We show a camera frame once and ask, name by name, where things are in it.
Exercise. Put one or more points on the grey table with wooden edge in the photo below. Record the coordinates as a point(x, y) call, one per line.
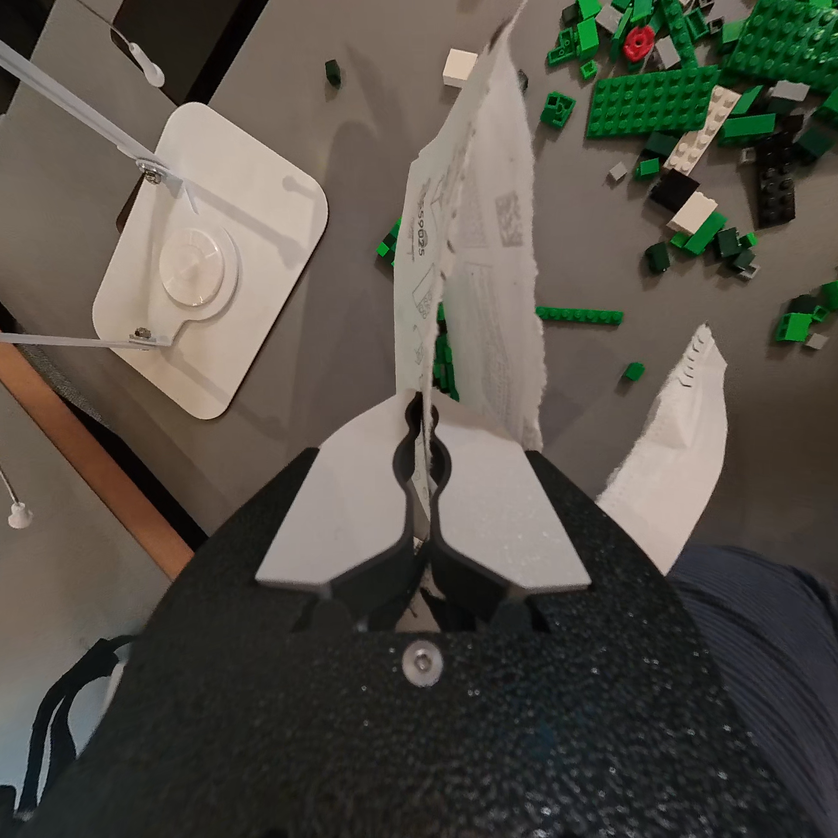
point(65, 524)

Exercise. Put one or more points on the long black plate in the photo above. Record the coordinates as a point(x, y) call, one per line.
point(777, 183)

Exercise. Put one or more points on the small grey tile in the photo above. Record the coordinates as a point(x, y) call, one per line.
point(618, 172)

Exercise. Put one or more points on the tiny dark green brick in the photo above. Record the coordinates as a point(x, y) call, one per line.
point(334, 73)

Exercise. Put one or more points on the long narrow green plate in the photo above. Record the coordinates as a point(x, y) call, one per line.
point(579, 315)

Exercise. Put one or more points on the person's blue ribbed sweater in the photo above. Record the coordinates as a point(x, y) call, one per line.
point(772, 687)

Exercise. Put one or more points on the long white plate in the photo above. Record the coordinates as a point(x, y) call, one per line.
point(700, 131)

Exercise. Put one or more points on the curved row of green bricks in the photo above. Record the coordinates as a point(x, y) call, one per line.
point(795, 327)

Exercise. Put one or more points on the white square brick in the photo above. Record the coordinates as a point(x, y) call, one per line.
point(459, 67)

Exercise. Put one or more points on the green mosaic plate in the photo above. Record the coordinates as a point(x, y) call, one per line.
point(387, 242)

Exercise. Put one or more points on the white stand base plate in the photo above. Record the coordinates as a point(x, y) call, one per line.
point(216, 262)

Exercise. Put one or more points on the large green studded plate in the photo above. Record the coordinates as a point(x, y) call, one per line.
point(651, 101)
point(785, 46)

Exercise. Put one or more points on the small green brick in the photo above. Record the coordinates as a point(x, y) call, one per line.
point(634, 372)

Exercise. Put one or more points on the white printed paper bag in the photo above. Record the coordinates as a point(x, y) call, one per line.
point(491, 262)

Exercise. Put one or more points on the red round piece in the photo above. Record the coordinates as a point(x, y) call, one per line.
point(638, 42)

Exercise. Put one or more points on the pile of green bricks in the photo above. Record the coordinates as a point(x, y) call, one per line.
point(586, 33)

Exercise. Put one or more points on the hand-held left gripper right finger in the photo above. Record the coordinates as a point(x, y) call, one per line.
point(510, 517)

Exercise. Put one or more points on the grey desk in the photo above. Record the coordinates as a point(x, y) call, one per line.
point(589, 425)

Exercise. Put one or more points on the green bracket brick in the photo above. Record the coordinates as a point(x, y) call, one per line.
point(558, 108)

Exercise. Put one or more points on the small black plate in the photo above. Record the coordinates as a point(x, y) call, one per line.
point(674, 191)

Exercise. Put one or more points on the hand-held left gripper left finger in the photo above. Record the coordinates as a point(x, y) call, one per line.
point(334, 510)

